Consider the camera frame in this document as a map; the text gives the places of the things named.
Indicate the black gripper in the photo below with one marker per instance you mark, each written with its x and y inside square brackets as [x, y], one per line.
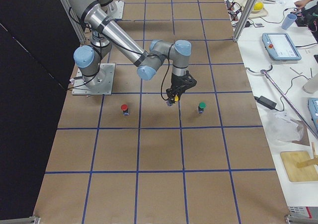
[176, 81]

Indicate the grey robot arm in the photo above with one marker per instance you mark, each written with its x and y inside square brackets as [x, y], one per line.
[92, 12]

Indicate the red push button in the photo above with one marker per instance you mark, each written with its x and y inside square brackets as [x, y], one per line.
[125, 109]

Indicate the person's hand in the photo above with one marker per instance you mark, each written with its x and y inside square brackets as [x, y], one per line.
[301, 4]

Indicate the black power adapter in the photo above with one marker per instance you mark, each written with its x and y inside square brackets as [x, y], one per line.
[266, 102]

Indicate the silver metal cane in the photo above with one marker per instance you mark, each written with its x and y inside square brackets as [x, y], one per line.
[266, 74]

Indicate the blue teach pendant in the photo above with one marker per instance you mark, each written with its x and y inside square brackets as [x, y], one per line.
[280, 47]

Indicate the clear plastic bag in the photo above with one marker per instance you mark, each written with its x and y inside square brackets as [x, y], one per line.
[280, 128]

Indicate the yellow lemon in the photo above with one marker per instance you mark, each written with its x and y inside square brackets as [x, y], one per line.
[257, 7]

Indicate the blue plastic cup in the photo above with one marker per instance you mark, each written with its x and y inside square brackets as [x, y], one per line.
[288, 21]

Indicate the wooden cutting board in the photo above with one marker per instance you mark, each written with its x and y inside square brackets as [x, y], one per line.
[300, 167]

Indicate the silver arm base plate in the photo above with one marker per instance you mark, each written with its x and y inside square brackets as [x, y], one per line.
[115, 10]
[101, 84]

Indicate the aluminium frame post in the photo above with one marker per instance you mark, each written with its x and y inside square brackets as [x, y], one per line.
[243, 19]

